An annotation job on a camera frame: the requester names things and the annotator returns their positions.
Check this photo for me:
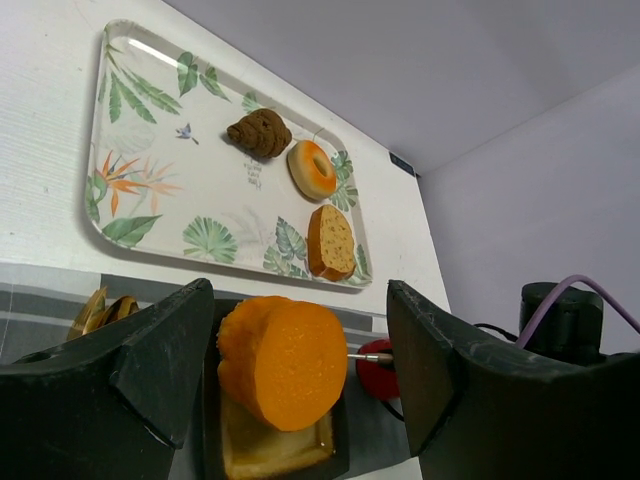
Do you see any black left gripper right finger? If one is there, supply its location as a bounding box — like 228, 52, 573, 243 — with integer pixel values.
387, 280, 639, 479

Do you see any red cup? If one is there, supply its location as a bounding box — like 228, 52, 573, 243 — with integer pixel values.
356, 338, 400, 402

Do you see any silver cake server wooden handle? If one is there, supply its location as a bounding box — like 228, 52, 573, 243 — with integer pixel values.
347, 352, 395, 371

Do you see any grey striped placemat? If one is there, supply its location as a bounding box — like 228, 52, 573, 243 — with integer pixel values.
1, 265, 421, 479

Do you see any brown chocolate bread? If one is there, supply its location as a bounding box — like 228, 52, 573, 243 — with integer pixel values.
226, 108, 292, 158

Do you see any blue table label right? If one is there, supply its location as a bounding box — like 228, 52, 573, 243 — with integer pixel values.
389, 152, 416, 178

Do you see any gold fork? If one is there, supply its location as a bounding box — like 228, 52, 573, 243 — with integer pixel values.
66, 287, 107, 341

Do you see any round orange cake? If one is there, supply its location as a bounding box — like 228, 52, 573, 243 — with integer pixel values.
217, 296, 348, 432

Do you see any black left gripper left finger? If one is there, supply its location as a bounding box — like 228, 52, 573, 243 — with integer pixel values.
1, 279, 214, 479

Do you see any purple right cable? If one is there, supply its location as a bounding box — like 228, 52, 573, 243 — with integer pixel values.
514, 273, 640, 351

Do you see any yellow loaf cake slice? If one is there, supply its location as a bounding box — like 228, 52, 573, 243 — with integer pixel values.
307, 205, 356, 282

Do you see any glazed donut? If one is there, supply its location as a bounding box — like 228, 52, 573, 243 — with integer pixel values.
287, 140, 337, 201

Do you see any black square plate gold centre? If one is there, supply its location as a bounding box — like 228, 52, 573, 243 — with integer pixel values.
200, 300, 349, 479

